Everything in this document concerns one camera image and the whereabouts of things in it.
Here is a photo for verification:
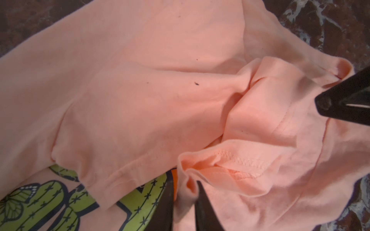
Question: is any pink graphic t-shirt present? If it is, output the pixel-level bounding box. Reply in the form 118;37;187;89
1;1;370;231

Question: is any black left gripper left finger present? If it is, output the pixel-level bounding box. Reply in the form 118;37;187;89
145;171;175;231

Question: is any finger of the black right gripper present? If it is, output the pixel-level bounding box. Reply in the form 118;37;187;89
316;105;370;126
315;67;370;108

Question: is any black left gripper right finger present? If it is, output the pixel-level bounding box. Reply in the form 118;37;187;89
195;181;225;231

